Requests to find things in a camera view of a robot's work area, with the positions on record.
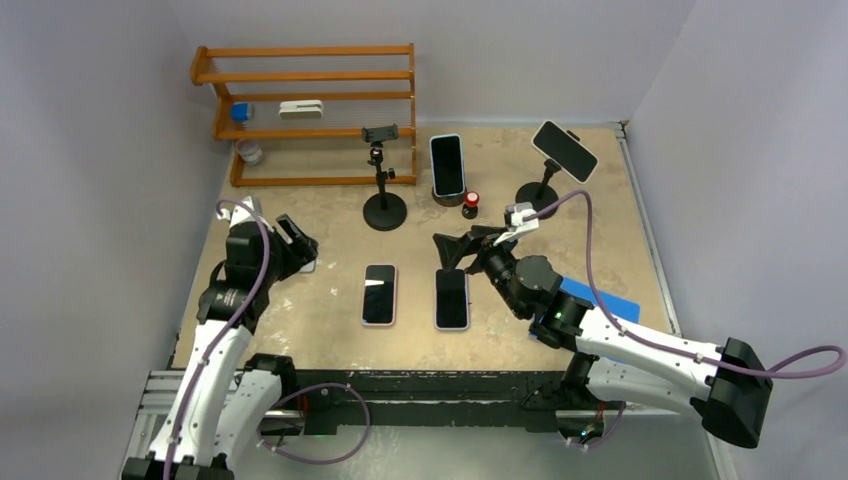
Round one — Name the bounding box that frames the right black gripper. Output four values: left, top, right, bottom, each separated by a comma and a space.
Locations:
432, 226, 528, 318

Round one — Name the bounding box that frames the silver folding phone stand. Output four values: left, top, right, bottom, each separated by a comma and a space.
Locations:
299, 260, 317, 274

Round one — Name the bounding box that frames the lavender case smartphone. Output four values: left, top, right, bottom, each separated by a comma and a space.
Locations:
434, 269, 470, 331

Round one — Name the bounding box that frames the black phone stand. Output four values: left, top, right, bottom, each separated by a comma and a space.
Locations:
361, 124, 407, 231
515, 159, 561, 213

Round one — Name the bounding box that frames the pink case smartphone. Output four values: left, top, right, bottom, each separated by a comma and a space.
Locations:
361, 264, 397, 327

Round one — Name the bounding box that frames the white case smartphone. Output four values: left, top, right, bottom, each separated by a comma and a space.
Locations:
531, 120, 599, 184

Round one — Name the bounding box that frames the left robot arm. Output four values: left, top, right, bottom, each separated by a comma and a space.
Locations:
121, 208, 318, 479

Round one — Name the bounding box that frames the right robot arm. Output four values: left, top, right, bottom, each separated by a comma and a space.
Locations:
433, 225, 774, 449

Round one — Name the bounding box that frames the round brown phone dock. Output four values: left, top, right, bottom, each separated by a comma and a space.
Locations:
431, 190, 465, 208

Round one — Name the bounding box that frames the red cap black stamp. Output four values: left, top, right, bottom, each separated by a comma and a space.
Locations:
461, 191, 480, 219

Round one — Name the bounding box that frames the light blue case smartphone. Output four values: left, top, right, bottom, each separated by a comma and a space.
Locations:
429, 134, 466, 197

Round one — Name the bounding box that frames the clear small jar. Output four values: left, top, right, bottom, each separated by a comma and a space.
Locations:
234, 139, 263, 165

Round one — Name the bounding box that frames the wooden shelf rack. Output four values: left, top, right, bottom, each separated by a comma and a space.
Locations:
189, 43, 418, 188

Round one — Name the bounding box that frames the white eraser block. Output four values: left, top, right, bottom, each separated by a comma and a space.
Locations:
278, 99, 324, 120

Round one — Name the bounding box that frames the blue white small box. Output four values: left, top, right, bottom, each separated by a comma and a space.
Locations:
230, 102, 255, 123

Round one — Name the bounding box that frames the blue notebook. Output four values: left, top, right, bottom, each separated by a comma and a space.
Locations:
561, 277, 641, 323

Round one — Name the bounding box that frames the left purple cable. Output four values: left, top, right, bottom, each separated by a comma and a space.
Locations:
162, 198, 272, 480

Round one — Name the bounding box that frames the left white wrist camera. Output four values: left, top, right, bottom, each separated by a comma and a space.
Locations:
214, 195, 264, 228

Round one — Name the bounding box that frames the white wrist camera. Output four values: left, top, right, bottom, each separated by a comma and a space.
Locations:
214, 195, 264, 228
493, 202, 540, 246

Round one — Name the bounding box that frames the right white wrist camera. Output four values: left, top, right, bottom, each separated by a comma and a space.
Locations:
493, 202, 540, 246

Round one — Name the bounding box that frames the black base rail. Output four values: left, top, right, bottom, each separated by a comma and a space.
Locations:
228, 368, 627, 437

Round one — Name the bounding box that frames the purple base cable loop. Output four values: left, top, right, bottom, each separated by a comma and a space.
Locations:
255, 382, 372, 466

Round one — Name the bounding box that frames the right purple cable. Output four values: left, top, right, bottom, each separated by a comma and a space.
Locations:
529, 190, 848, 381

